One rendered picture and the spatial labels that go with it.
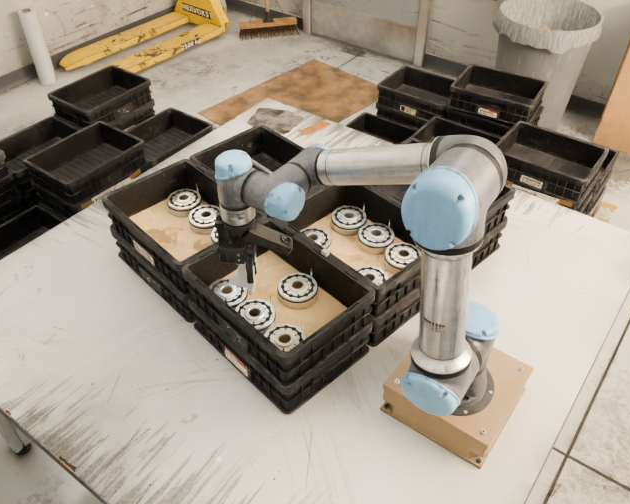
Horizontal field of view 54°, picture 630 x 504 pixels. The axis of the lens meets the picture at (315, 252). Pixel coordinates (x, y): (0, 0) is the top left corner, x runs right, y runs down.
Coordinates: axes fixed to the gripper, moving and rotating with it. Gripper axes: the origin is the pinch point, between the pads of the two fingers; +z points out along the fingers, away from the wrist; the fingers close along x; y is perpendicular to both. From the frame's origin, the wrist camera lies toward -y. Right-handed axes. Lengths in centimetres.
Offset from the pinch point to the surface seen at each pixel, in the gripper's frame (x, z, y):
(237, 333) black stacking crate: 9.7, 7.5, 3.9
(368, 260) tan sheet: -19.2, 11.1, -29.6
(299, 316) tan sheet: 1.3, 11.1, -10.7
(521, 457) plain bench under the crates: 33, 24, -61
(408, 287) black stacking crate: -7.5, 10.0, -39.0
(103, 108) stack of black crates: -152, 36, 82
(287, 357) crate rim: 22.0, 1.1, -8.4
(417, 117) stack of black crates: -176, 56, -70
